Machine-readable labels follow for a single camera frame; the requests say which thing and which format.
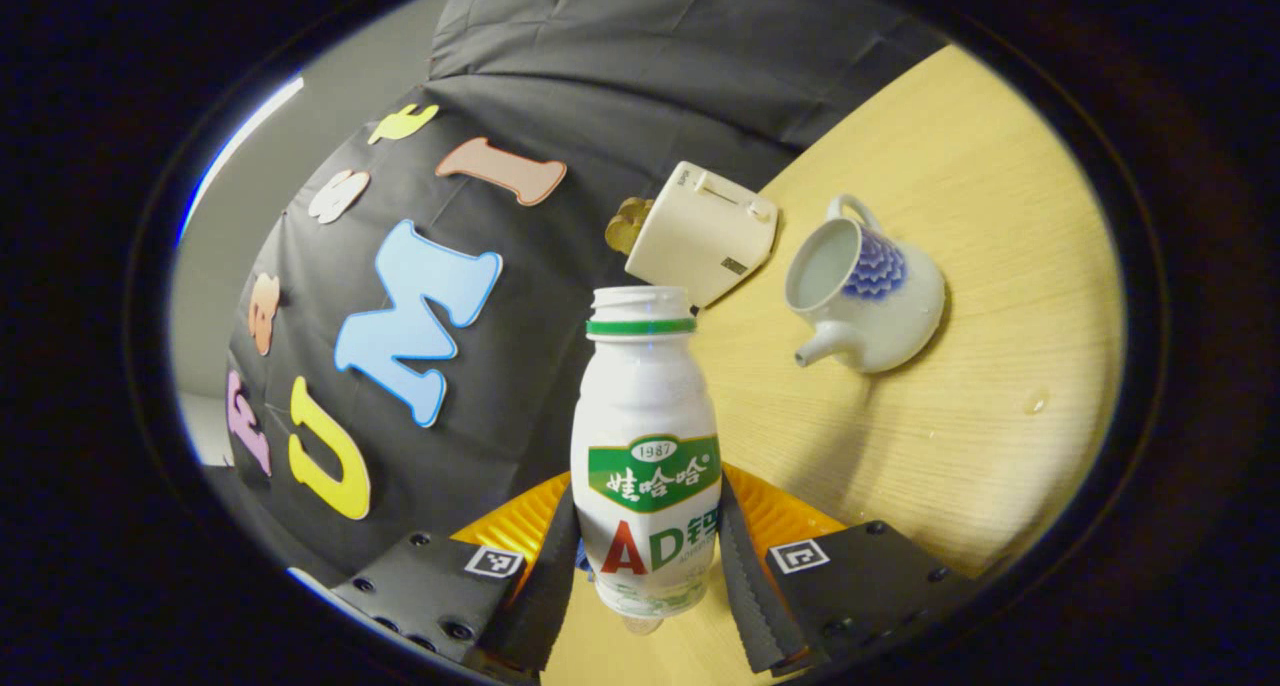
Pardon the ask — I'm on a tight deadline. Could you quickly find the white toaster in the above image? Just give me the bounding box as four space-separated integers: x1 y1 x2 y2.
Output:
624 160 780 310

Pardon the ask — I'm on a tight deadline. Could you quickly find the white water bottle green label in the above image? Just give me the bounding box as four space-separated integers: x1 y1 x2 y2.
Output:
570 286 724 635

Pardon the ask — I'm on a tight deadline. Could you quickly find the black backdrop cloth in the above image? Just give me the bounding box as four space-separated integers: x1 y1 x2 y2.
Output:
224 0 949 589

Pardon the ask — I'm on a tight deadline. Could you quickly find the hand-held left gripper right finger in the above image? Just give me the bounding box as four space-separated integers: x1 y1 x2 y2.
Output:
715 464 986 679

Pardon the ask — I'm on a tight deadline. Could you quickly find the white teacup blue pattern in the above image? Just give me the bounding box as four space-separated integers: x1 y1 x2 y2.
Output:
783 194 948 375

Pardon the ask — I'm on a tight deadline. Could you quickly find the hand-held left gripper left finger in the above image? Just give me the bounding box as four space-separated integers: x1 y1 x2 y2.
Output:
330 471 581 683

